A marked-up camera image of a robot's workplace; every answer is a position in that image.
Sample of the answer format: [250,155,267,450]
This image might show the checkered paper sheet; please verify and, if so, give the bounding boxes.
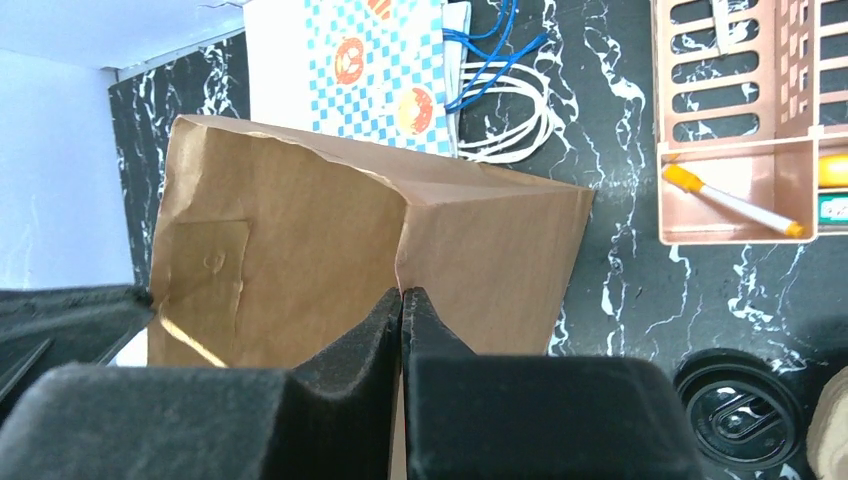
[303,0,456,156]

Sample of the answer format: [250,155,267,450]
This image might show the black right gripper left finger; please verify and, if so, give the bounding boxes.
[1,289,402,479]

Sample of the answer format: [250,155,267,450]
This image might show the orange file organizer rack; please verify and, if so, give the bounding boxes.
[651,1,847,246]

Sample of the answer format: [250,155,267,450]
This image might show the yellow marker pen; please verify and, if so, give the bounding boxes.
[662,164,805,239]

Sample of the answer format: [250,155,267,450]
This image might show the black coffee cup lid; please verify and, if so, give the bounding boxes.
[673,348,802,471]

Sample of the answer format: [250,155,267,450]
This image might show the white and blue cables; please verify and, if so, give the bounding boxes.
[441,0,558,165]

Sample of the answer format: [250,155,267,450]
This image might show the brown paper bag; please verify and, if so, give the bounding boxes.
[148,115,594,367]

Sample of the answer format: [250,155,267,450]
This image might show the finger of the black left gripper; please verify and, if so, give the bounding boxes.
[1,285,153,398]

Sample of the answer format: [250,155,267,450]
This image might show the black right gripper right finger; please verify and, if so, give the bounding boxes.
[401,287,703,479]

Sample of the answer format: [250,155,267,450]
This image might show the cardboard cup carrier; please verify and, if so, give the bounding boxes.
[806,368,847,480]

